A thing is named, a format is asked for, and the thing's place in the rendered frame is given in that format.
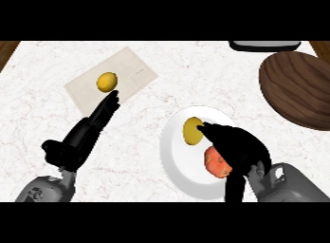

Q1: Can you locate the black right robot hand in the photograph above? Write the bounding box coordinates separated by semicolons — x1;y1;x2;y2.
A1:
195;121;272;203

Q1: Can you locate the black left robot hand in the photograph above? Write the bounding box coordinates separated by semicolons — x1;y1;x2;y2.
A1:
40;89;122;173

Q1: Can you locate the yellow squash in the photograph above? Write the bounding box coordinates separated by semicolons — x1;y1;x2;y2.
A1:
181;116;206;146

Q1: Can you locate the white plate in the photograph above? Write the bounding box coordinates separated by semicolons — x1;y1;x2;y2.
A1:
158;105;248;201

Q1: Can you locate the brown wooden bowl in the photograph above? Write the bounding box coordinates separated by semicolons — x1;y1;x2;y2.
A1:
257;50;330;132

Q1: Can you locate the orange tomato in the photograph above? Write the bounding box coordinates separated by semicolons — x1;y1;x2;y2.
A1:
203;145;234;179

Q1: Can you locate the yellow lemon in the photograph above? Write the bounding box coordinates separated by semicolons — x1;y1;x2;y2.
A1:
95;71;119;93

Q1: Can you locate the beige placemat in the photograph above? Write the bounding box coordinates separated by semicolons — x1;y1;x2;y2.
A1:
63;47;160;118

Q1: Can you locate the dark grey appliance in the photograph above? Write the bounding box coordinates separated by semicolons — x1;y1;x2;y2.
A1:
228;40;302;53

